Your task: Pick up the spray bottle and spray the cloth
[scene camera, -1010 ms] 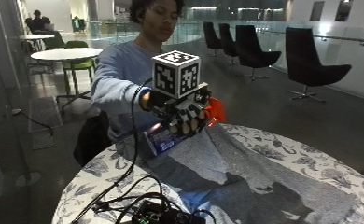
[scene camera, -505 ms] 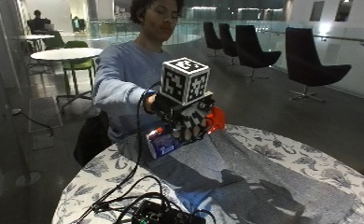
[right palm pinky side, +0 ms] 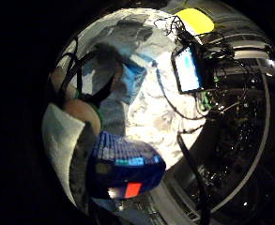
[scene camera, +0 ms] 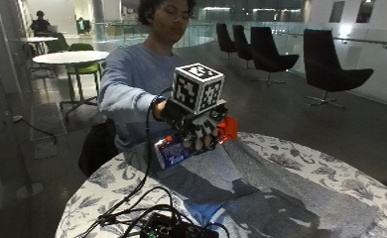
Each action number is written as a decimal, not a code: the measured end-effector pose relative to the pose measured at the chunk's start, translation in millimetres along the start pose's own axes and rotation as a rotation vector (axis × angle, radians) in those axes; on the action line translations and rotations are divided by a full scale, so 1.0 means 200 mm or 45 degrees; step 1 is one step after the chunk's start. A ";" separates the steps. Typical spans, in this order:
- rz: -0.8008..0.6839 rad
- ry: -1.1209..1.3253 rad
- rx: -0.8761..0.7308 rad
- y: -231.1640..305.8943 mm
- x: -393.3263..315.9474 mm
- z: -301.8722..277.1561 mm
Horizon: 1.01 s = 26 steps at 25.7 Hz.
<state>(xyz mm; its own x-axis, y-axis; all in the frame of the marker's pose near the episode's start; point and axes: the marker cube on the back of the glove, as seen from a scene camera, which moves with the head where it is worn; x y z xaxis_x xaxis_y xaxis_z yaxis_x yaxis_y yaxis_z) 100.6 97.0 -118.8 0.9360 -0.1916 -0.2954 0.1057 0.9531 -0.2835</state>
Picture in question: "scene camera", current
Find blue snack packet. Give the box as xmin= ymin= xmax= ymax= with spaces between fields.
xmin=152 ymin=133 xmax=195 ymax=170

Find white cube with black markers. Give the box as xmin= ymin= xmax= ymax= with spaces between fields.
xmin=169 ymin=62 xmax=225 ymax=116

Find grey cloth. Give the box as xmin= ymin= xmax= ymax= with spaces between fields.
xmin=123 ymin=138 xmax=381 ymax=238

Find blue cloth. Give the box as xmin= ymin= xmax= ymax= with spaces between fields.
xmin=183 ymin=199 xmax=231 ymax=229

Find black chair behind person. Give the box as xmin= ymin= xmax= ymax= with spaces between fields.
xmin=78 ymin=117 xmax=119 ymax=179

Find the person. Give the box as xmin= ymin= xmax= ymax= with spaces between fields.
xmin=96 ymin=0 xmax=197 ymax=154

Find black electronics box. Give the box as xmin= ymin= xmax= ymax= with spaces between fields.
xmin=137 ymin=212 xmax=220 ymax=238

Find black lounge chair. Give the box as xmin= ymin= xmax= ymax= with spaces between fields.
xmin=232 ymin=24 xmax=256 ymax=71
xmin=249 ymin=26 xmax=300 ymax=87
xmin=301 ymin=28 xmax=374 ymax=110
xmin=215 ymin=22 xmax=237 ymax=61

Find white floral tablecloth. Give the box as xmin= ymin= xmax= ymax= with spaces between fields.
xmin=54 ymin=131 xmax=387 ymax=238

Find grey floor mat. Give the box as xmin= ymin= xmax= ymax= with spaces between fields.
xmin=27 ymin=102 xmax=68 ymax=142

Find glass balustrade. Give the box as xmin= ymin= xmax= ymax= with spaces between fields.
xmin=94 ymin=21 xmax=216 ymax=48

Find large white round table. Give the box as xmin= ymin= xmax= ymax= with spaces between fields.
xmin=31 ymin=50 xmax=110 ymax=65

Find metal pole with round base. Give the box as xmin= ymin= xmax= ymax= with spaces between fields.
xmin=0 ymin=31 xmax=44 ymax=199

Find dark green chair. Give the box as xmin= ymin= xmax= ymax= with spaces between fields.
xmin=44 ymin=32 xmax=71 ymax=54

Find small white round table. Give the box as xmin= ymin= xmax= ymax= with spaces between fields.
xmin=10 ymin=36 xmax=60 ymax=44

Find orange palm camera mount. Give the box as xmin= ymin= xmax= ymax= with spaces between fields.
xmin=216 ymin=114 xmax=239 ymax=144

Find long black glove cable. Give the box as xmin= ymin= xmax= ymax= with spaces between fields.
xmin=75 ymin=94 xmax=169 ymax=238

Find black cable bundle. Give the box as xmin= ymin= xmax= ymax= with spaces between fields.
xmin=96 ymin=185 xmax=232 ymax=238

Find black floor cable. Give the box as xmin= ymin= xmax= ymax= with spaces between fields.
xmin=10 ymin=114 xmax=60 ymax=147

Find metal wall handrail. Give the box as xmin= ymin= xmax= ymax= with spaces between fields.
xmin=276 ymin=30 xmax=387 ymax=49

